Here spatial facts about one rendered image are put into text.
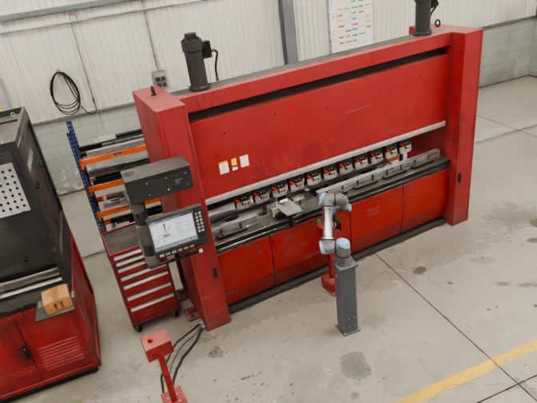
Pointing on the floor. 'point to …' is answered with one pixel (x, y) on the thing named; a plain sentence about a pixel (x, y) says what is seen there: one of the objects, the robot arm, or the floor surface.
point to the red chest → (139, 278)
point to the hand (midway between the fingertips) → (334, 227)
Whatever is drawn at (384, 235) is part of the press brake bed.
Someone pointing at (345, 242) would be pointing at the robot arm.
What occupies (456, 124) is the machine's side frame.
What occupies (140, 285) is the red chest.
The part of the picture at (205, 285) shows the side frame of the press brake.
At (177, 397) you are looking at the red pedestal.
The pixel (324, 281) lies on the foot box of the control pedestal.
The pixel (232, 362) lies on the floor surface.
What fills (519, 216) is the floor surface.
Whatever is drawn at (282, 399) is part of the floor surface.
